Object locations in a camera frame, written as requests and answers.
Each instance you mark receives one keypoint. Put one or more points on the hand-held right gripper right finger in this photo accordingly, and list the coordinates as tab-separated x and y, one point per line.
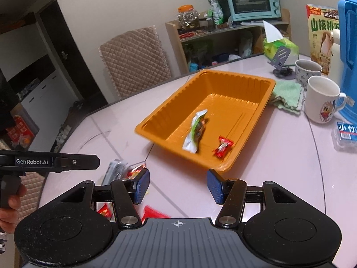
214	185

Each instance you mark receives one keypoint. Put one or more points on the grey black snack packet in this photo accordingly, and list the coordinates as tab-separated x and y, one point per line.
114	171

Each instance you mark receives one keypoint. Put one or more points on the white cabinet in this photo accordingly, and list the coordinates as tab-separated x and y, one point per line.
44	97

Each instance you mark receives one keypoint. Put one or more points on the teal toaster oven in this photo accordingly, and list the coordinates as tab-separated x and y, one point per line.
251	1

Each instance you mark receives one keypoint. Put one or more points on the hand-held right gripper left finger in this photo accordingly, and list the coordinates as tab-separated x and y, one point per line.
142	185

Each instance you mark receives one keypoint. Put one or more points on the orange lid glass jar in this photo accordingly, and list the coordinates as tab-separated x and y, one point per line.
187	16

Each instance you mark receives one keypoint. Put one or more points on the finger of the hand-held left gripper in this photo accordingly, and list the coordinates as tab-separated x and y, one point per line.
81	162

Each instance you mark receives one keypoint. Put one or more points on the grey phone stand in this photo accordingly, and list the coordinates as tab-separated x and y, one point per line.
281	58

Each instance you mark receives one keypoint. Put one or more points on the red box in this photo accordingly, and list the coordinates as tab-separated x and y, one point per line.
21	132

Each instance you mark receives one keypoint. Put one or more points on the white green snack packet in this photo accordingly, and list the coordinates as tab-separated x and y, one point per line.
196	129

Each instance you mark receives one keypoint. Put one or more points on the green cloth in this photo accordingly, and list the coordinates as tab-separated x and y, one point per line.
287	96

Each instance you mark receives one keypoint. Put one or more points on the wooden shelf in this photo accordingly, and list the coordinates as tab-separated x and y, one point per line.
223	33

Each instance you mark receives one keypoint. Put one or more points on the green white snack bag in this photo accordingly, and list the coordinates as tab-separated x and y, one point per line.
216	9

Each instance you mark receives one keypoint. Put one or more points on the orange plastic tray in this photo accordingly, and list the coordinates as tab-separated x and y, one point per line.
223	95

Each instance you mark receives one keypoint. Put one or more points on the green tissue pack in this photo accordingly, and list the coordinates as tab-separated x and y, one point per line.
279	47

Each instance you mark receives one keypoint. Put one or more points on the patterned ceramic cup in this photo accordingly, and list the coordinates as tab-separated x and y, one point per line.
305	75

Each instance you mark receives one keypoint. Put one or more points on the red twisted candy packet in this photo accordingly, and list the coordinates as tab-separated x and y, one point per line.
223	148

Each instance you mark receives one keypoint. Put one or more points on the large yellow snack bag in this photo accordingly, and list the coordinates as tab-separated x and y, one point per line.
320	33

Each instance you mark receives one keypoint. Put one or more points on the person's left hand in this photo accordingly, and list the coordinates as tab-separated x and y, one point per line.
11	217

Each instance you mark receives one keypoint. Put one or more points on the white cartoon mug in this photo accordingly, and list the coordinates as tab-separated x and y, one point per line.
319	103

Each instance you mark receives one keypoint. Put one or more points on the red scissors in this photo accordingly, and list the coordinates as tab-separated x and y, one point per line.
186	35

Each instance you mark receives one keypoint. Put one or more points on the clear toothpick box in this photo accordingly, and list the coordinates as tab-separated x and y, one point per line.
344	136

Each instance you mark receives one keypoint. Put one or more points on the blue thermos jug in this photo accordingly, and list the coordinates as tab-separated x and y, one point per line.
348	61

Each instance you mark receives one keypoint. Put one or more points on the white bottle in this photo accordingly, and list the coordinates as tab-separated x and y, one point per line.
336	37

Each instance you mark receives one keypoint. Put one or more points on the beige quilted chair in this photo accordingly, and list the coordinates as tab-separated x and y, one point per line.
134	58

